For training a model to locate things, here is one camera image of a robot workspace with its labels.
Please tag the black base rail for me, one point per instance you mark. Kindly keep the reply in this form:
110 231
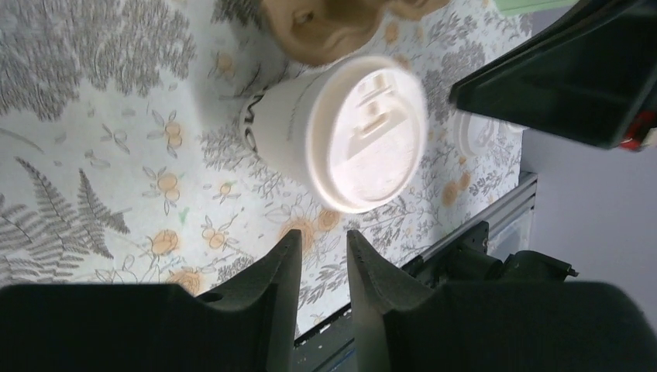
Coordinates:
329 346

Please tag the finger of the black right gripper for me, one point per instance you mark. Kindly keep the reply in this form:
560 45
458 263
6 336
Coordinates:
590 77

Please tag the green straw holder cup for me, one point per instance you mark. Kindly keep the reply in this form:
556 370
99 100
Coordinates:
520 7

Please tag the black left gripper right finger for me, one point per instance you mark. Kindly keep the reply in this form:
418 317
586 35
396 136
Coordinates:
402 325

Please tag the single white paper cup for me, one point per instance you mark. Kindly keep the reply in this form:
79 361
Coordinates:
272 124

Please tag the floral table mat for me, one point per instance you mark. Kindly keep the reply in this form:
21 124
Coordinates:
120 161

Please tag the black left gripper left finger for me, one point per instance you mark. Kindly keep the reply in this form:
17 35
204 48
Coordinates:
245 324

